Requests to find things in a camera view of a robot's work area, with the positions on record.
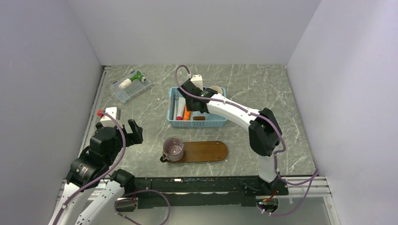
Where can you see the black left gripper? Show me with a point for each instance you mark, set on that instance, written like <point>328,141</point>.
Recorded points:
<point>135,136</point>

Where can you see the orange toothpaste tube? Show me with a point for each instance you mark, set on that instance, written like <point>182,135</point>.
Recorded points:
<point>187,114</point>

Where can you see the green white toy bottle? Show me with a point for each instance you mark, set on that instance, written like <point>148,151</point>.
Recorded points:
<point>136,75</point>

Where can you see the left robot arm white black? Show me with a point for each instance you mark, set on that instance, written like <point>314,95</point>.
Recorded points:
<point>94,163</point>

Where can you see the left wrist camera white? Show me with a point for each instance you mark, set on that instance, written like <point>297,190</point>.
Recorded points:
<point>108,116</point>

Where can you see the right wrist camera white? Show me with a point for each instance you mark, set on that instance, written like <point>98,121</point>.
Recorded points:
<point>197,80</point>

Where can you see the yellow mug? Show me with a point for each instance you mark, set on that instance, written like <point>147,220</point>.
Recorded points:
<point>218,89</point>

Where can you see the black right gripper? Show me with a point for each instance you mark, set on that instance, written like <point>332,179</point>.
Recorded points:
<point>188,106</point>

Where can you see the light blue plastic basket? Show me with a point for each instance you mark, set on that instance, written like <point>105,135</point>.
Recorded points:
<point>212,120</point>

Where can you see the clear plastic storage box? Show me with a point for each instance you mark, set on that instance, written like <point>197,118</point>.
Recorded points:
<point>127,94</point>

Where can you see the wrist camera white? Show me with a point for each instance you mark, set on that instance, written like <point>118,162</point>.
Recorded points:
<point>108,116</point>
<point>197,80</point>

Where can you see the white toothpaste tube red cap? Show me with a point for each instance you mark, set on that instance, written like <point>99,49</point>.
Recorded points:
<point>181,106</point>

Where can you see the purple grey mug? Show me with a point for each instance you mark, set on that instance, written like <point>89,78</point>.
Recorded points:
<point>173,150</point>

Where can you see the clear acrylic holder wooden base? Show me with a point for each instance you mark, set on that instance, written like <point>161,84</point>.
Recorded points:
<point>198,116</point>

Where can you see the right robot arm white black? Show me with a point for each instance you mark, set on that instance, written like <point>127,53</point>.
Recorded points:
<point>261,125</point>

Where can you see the brown oval wooden tray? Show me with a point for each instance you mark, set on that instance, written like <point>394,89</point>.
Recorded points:
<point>198,152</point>

